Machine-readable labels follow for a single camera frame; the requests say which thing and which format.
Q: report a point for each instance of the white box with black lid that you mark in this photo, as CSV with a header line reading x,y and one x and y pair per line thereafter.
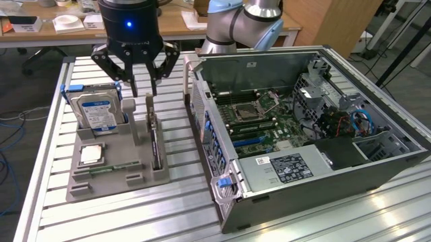
x,y
25,26

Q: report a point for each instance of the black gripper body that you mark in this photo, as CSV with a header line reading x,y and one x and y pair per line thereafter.
x,y
131,32

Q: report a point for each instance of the orange box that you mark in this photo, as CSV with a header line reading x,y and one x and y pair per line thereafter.
x,y
4,26

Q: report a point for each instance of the installed dark RAM stick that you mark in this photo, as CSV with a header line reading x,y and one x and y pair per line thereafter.
x,y
252,127

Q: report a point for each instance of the grey power supply unit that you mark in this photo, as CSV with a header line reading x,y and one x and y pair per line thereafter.
x,y
259,176

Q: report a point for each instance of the silver CPU chip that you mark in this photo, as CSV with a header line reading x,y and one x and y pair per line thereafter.
x,y
91,153

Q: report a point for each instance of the green loose RAM stick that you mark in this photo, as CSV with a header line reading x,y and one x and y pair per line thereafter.
x,y
113,167

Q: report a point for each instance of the black stand pole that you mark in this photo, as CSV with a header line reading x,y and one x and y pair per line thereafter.
x,y
403,53

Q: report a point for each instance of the black power adapter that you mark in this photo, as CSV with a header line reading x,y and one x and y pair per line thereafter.
x,y
370,55

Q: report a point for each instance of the open dark grey PC case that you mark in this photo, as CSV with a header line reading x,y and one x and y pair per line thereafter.
x,y
319,191

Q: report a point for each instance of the green motherboard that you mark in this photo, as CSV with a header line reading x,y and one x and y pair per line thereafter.
x,y
286,126

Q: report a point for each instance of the wooden cabinet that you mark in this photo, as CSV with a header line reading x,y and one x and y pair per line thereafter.
x,y
336,22

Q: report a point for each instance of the white square holder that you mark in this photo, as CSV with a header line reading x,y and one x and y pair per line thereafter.
x,y
68,24

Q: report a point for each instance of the silver chipset heatsink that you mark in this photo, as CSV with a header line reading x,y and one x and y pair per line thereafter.
x,y
286,145

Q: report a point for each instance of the hard disk in blue carrier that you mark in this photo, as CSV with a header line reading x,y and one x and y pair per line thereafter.
x,y
96,111

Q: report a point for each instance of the perforated metal disk bay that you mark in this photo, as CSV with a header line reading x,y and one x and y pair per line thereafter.
x,y
312,100

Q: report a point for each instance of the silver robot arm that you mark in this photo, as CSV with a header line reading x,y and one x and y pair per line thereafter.
x,y
221,30

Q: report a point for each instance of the white desk frame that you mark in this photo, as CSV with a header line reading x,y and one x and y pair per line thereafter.
x,y
380,27

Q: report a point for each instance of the clear plastic packet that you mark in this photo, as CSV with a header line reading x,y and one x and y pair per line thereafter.
x,y
84,6

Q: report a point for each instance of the metal socket cover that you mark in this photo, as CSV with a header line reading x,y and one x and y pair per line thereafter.
x,y
267,100

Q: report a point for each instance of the thin metal locking lever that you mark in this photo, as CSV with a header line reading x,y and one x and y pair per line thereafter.
x,y
231,97

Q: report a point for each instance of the brown cardboard box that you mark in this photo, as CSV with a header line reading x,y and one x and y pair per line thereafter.
x,y
200,7

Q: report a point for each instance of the wooden desk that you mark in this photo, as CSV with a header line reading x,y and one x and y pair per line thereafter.
x,y
47,36

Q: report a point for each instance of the grey cup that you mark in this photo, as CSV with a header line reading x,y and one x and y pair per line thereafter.
x,y
45,2

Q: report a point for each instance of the blue case latch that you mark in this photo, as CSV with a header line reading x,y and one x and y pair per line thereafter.
x,y
223,182

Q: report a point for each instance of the black expansion slot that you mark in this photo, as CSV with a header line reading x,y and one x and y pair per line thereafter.
x,y
247,136

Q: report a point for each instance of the white paper stack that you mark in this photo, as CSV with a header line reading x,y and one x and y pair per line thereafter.
x,y
191,21

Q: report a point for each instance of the graphics card with metal bracket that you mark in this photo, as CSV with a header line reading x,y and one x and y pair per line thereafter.
x,y
152,131

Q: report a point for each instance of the open metal drive cage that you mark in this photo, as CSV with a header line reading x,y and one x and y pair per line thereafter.
x,y
380,146

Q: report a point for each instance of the CPU socket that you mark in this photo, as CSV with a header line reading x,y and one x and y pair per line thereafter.
x,y
247,112

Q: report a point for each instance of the blue expansion slot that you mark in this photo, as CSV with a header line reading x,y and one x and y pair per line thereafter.
x,y
248,142

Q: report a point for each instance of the white case sticker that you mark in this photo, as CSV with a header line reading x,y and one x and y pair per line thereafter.
x,y
251,65

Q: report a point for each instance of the small white box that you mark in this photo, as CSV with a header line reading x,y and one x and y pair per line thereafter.
x,y
91,22

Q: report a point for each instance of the grey plastic parts rack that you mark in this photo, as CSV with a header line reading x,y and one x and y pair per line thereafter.
x,y
117,151

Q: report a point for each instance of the black office chair base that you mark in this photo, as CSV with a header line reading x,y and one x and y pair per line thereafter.
x,y
36,54

